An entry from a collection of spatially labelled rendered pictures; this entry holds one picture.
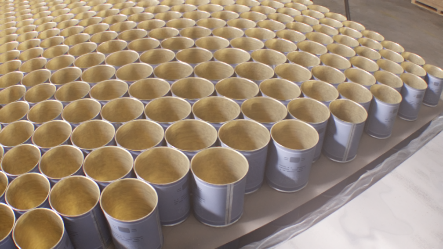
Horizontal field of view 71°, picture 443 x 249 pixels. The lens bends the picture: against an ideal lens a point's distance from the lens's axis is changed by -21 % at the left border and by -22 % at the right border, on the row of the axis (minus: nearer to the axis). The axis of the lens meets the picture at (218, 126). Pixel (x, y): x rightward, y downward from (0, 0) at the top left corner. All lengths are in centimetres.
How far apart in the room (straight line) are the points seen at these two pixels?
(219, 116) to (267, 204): 16
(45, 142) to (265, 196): 34
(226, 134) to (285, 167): 9
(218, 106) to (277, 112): 9
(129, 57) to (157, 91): 14
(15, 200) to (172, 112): 29
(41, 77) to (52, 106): 14
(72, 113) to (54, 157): 12
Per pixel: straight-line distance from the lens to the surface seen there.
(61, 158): 54
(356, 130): 59
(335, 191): 67
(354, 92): 70
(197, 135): 55
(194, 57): 75
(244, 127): 55
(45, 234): 48
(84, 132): 57
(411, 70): 89
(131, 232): 42
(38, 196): 53
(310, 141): 56
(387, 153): 82
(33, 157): 56
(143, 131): 55
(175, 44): 81
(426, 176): 68
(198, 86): 64
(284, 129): 56
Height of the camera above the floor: 147
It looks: 34 degrees down
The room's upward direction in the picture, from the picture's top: 1 degrees clockwise
